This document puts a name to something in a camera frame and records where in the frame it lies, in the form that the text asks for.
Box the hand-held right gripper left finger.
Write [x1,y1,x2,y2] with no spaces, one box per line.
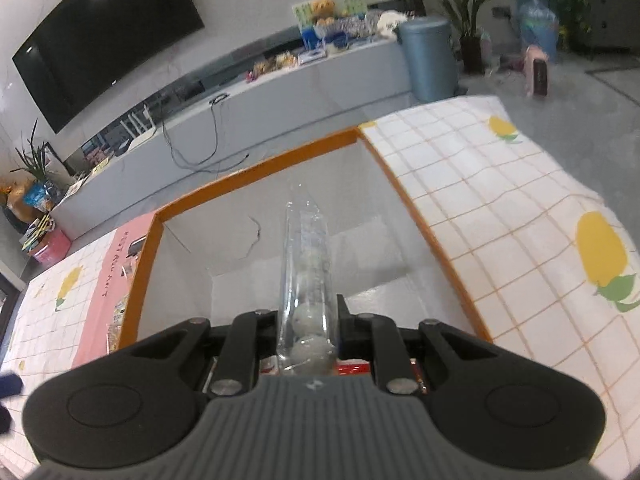
[127,307,281,399]

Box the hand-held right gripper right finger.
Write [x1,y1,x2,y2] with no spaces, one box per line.
[334,293,502,397]

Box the clear tube snack packet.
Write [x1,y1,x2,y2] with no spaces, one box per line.
[276,182,338,379]

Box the orange cardboard box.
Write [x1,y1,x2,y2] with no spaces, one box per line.
[117,127,494,387]

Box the red snack packet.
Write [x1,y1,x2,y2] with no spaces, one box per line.
[336,358,430,395]

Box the pink bucket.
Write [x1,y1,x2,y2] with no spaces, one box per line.
[29,227,72,267]

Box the white checked tablecloth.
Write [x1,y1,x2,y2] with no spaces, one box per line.
[0,95,640,480]

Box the small potted plant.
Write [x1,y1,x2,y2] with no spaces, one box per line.
[9,119,67,197]

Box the white router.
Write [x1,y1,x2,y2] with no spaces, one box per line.
[120,102,162,154]

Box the grey television cabinet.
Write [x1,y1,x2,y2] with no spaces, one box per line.
[50,35,417,257]

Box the pile of snack bags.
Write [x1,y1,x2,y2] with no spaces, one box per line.
[244,50,302,82]

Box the blue grey trash bin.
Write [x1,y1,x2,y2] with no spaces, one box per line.
[396,16,459,104]

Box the tall potted plant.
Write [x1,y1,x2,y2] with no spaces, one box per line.
[402,0,504,76]

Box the white plush toy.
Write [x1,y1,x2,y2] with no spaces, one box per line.
[375,10,409,39]

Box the pink heater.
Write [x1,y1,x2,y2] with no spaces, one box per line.
[523,45,550,99]

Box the brown teddy bear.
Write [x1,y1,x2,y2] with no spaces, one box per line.
[310,0,337,29]

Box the green white display card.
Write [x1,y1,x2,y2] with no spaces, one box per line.
[292,0,369,29]

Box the black flat television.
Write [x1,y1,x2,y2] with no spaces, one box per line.
[11,0,206,135]

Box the blue plastic bag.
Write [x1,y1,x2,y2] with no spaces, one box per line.
[517,0,560,64]

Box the grey drawer cabinet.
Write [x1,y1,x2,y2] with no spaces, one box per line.
[575,0,640,57]

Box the thin black cable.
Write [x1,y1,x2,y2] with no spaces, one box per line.
[161,91,251,174]

